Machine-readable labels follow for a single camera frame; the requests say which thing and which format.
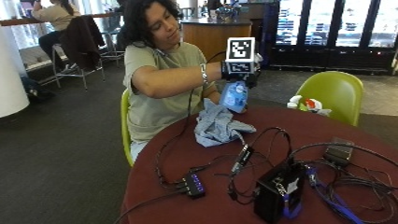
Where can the grey bench cushion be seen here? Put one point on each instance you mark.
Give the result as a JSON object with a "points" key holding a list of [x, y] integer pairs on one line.
{"points": [[35, 57]]}

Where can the small black adapter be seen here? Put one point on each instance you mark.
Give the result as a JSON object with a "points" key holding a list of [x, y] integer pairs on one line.
{"points": [[244, 157]]}

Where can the white marker cube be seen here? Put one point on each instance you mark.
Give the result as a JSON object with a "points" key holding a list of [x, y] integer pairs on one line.
{"points": [[240, 49]]}

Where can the white column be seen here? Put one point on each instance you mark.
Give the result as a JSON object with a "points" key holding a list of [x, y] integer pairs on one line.
{"points": [[10, 77]]}

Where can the dark jacket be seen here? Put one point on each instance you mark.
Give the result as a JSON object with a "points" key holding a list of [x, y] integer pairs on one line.
{"points": [[81, 40]]}

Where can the white spray bottle red trigger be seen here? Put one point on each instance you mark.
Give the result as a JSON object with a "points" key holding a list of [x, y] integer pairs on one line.
{"points": [[312, 105]]}

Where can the blue spray bottle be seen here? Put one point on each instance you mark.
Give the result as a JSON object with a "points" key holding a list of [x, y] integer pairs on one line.
{"points": [[235, 97]]}

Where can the black box device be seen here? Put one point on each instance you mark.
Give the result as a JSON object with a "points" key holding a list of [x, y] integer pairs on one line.
{"points": [[276, 193]]}

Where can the black framed glass doors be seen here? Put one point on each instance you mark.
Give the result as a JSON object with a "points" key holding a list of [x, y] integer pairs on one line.
{"points": [[332, 31]]}

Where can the metal stool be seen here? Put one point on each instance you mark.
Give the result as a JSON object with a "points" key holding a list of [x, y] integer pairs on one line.
{"points": [[81, 74]]}

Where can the the person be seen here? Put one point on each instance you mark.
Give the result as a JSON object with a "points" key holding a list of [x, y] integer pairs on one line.
{"points": [[162, 93]]}

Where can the black hub with blue lights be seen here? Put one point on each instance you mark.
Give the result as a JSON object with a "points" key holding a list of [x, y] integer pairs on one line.
{"points": [[195, 185]]}

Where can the wooden bar top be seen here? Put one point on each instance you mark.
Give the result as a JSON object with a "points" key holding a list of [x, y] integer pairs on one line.
{"points": [[25, 21]]}

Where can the grey power brick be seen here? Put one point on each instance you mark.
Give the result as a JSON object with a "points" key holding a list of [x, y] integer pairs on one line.
{"points": [[339, 152]]}

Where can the green chair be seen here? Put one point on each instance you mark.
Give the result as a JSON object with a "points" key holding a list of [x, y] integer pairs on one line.
{"points": [[126, 130], [336, 93]]}

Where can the wooden counter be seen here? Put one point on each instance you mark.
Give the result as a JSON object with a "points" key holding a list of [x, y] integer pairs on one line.
{"points": [[212, 34]]}

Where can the light blue cloth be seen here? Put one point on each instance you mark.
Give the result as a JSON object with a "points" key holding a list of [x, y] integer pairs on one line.
{"points": [[218, 124]]}

